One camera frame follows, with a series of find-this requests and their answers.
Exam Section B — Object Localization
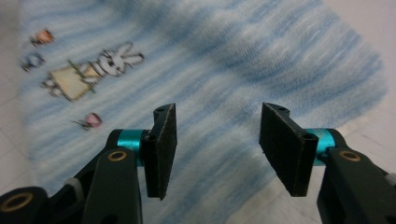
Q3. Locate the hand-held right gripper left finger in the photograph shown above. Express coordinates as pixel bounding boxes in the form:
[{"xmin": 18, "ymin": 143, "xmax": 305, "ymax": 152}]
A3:
[{"xmin": 116, "ymin": 102, "xmax": 178, "ymax": 202}]

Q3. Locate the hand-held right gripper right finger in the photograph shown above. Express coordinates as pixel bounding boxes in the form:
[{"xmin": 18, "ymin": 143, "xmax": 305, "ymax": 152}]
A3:
[{"xmin": 259, "ymin": 102, "xmax": 337, "ymax": 198}]

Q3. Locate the blue striped towel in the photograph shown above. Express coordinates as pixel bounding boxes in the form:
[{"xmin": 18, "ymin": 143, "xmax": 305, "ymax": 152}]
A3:
[{"xmin": 18, "ymin": 0, "xmax": 389, "ymax": 224}]

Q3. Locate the white grid mat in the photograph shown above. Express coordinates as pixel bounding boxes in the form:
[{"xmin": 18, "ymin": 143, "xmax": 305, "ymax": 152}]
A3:
[{"xmin": 0, "ymin": 0, "xmax": 396, "ymax": 224}]

